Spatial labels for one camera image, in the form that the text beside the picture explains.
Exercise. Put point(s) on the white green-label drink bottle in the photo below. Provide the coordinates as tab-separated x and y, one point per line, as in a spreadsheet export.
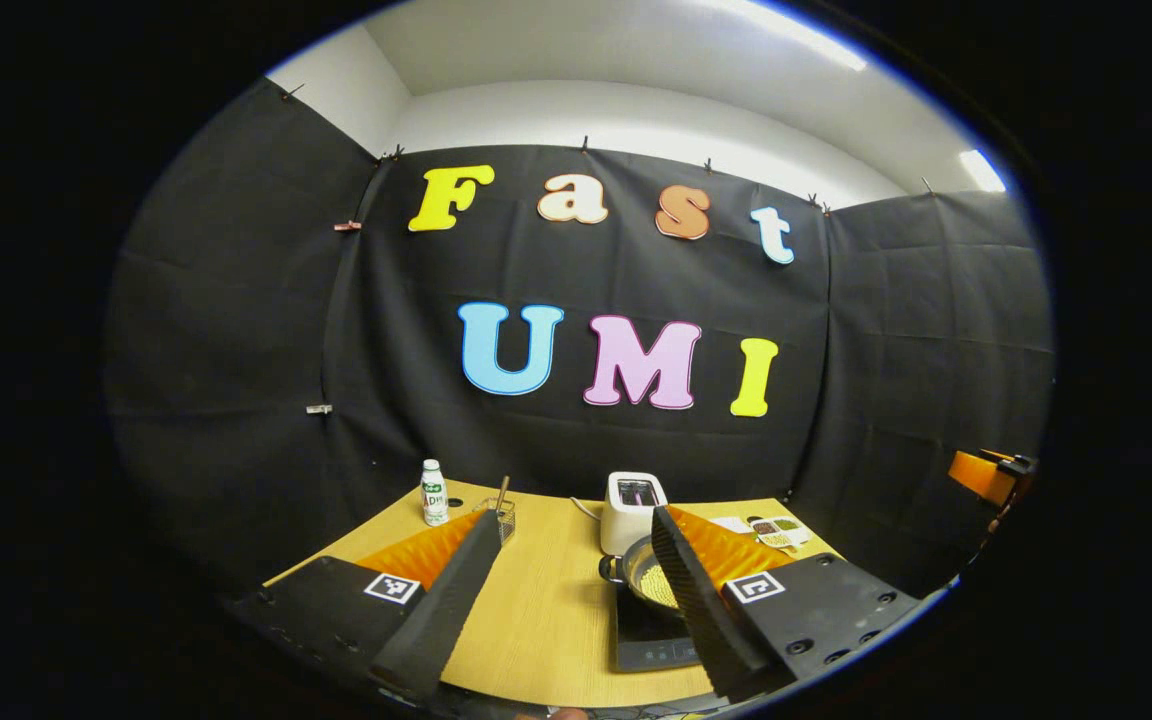
434	500

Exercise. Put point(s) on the black induction cooktop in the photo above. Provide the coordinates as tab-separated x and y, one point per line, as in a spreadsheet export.
651	640

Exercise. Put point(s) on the white toaster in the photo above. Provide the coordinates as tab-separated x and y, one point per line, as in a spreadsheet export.
626	525

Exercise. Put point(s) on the wooden spoon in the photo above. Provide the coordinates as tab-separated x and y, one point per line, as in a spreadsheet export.
503	490

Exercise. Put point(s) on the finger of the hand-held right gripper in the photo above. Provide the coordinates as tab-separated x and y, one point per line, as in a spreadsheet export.
976	477

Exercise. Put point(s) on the ceiling light panel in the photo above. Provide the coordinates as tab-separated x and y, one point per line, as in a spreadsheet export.
796	30
981	170

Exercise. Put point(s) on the white dish with beans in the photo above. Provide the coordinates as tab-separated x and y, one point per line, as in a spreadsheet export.
781	535

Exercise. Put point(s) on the heap of soybeans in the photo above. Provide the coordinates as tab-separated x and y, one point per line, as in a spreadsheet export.
658	585

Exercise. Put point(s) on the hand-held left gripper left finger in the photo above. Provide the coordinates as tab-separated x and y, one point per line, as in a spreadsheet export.
446	610

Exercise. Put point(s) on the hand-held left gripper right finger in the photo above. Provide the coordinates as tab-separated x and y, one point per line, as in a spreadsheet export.
701	610

